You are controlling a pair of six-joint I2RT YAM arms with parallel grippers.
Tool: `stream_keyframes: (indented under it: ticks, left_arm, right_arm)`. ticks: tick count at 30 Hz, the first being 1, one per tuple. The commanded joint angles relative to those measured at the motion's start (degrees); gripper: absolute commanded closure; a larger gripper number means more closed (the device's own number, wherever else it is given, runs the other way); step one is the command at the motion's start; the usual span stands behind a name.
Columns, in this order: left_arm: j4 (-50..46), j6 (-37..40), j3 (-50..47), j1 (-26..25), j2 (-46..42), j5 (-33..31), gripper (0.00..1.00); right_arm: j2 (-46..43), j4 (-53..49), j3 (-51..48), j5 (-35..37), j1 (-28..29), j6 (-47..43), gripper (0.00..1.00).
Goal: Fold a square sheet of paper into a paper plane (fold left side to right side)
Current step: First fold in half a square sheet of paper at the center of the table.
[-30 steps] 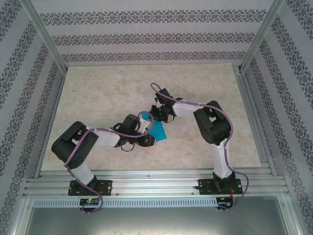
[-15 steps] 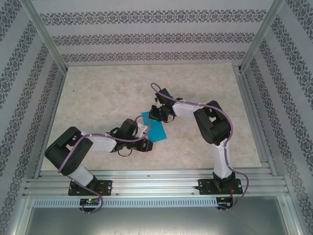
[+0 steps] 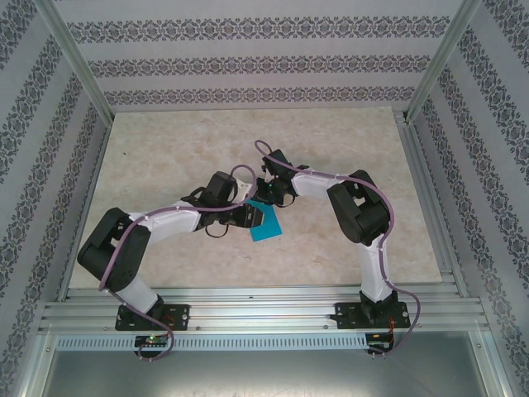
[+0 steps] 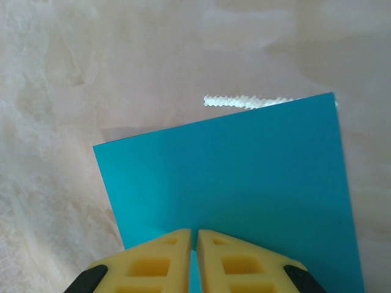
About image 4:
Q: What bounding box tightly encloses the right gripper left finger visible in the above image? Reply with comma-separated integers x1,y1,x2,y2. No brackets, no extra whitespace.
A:
62,228,192,293

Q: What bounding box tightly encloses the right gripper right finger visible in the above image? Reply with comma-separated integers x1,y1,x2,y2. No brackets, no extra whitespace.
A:
197,229,325,293

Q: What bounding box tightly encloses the blue cloth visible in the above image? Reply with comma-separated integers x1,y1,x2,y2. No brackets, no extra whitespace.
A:
92,92,366,293

